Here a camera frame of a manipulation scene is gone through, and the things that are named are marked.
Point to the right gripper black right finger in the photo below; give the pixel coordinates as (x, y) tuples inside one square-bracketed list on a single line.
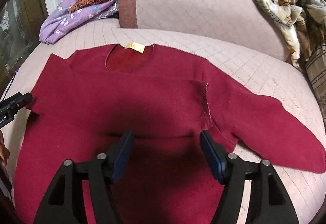
[(269, 200)]

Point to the dark wooden glass cabinet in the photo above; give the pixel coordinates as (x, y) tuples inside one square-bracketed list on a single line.
[(20, 26)]

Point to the clear plastic bag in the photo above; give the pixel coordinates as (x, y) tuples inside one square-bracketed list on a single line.
[(110, 12)]

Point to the dark red knit sweater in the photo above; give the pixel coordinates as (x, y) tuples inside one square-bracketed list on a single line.
[(84, 103)]

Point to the brown striped patterned quilt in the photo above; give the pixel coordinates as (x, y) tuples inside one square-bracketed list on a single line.
[(316, 70)]

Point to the purple floral cloth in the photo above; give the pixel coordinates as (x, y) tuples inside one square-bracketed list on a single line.
[(60, 22)]

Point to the left human hand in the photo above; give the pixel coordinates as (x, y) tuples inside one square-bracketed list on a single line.
[(4, 151)]

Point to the beige floral crumpled cloth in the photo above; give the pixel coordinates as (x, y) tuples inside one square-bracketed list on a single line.
[(301, 22)]

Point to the blue pen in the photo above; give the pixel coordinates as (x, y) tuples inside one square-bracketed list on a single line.
[(9, 86)]

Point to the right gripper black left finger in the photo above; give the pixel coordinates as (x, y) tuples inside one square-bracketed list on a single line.
[(63, 201)]

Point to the pink quilted rolled blanket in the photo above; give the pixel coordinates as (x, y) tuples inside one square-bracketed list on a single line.
[(236, 21)]

